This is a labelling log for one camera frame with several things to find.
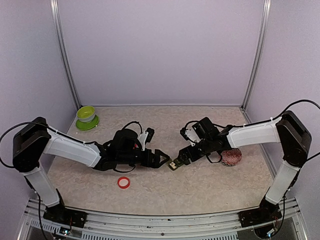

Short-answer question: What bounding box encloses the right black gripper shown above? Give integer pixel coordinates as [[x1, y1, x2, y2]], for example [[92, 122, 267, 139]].
[[177, 137, 214, 165]]

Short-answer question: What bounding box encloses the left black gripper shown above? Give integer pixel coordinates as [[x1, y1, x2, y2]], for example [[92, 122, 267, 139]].
[[117, 148, 170, 169]]

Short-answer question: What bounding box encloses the green weekly pill organizer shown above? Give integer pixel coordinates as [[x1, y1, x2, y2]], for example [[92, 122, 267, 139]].
[[167, 158, 184, 171]]

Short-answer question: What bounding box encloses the orange bottle cap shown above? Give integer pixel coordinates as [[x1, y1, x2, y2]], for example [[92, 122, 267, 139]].
[[117, 176, 131, 189]]

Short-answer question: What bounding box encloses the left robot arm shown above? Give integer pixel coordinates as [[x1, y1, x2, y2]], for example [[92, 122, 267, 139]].
[[1, 117, 170, 223]]

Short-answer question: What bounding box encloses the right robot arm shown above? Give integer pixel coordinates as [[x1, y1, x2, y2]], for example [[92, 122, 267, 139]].
[[168, 107, 319, 222]]

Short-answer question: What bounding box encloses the red patterned bowl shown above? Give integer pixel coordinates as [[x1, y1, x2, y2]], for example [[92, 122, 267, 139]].
[[220, 148, 243, 167]]

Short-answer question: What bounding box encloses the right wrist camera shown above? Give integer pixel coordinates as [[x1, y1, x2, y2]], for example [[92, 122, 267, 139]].
[[180, 126, 202, 146]]

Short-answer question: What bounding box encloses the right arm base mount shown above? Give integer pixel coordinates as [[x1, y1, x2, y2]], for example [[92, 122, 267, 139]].
[[238, 208, 282, 228]]

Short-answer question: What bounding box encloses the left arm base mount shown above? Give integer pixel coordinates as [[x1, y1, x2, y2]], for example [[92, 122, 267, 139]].
[[43, 207, 87, 228]]

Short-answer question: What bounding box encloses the right aluminium frame post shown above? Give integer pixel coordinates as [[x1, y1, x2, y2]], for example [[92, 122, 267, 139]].
[[241, 0, 272, 112]]

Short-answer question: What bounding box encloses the aluminium frame post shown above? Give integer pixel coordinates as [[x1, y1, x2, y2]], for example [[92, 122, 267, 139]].
[[241, 0, 272, 112], [50, 0, 82, 110]]

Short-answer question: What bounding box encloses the left aluminium frame post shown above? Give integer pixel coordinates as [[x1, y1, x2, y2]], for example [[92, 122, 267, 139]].
[[50, 0, 82, 110]]

